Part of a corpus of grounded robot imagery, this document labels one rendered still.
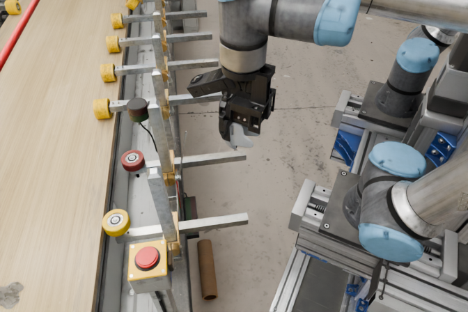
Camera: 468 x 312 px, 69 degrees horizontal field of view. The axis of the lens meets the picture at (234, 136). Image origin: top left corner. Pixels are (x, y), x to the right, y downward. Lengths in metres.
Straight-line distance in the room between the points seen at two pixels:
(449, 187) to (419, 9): 0.29
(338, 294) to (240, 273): 0.52
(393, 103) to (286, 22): 0.85
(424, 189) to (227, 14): 0.45
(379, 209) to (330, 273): 1.11
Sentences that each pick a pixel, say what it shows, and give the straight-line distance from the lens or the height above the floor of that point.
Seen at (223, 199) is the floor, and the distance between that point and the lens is 2.22.
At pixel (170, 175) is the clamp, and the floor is 0.87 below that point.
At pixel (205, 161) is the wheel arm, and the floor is 0.86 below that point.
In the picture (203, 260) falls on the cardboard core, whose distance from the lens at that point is 1.94.
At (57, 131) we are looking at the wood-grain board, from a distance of 1.49.
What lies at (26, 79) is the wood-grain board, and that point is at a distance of 1.85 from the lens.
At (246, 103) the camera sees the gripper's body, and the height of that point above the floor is 1.46.
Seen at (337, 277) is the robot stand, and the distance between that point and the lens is 1.82.
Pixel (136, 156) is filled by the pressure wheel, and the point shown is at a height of 0.90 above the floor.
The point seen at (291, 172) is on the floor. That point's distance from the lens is 2.38.
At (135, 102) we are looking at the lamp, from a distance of 1.06.
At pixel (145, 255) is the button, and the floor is 1.23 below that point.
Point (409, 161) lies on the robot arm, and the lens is 0.83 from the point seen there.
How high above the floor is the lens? 1.83
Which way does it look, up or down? 45 degrees down
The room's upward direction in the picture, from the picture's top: straight up
